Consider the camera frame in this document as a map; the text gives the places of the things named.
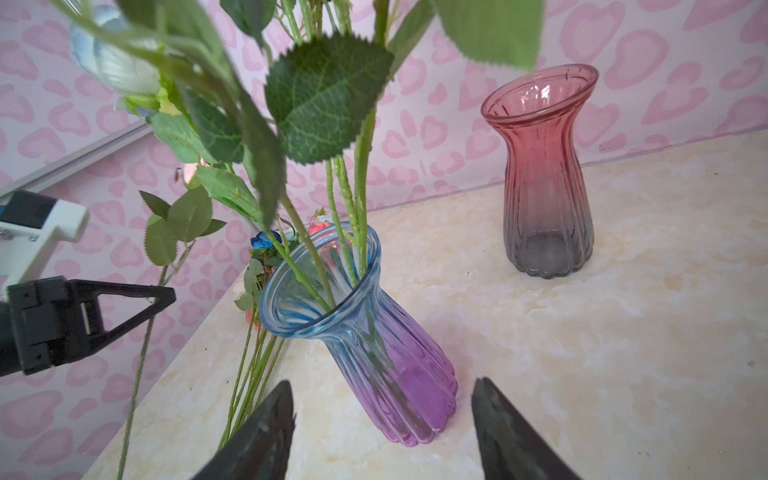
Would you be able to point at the green leafy flower stem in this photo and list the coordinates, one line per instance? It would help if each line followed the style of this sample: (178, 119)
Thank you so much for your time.
(170, 235)

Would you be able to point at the aluminium diagonal frame bar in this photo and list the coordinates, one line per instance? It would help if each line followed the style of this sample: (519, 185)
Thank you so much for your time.
(68, 166)

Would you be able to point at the flower bunch on table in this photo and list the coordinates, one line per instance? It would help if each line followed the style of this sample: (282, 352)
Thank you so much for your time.
(261, 350)

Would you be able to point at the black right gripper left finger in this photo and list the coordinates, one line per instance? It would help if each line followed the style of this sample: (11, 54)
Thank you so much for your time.
(260, 448)

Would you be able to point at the purple blue glass vase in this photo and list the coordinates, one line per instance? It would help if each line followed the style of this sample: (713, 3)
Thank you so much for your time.
(399, 374)

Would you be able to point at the blue flower stem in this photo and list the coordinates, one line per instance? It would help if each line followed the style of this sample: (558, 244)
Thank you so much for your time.
(264, 241)

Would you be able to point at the pale blue white rose stem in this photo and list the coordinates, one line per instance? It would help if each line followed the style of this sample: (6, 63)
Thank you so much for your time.
(166, 61)

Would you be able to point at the pink double rose stem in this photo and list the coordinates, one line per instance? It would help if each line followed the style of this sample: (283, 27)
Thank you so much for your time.
(322, 93)

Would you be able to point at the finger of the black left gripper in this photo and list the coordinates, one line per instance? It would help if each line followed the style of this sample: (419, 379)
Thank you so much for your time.
(108, 311)

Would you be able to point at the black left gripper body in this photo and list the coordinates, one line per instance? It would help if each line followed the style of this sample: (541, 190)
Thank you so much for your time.
(39, 327)

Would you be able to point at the red grey glass vase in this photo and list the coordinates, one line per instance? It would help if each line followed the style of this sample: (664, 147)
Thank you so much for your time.
(547, 224)

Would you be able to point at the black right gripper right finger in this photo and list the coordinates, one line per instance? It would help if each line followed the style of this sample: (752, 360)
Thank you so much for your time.
(510, 448)

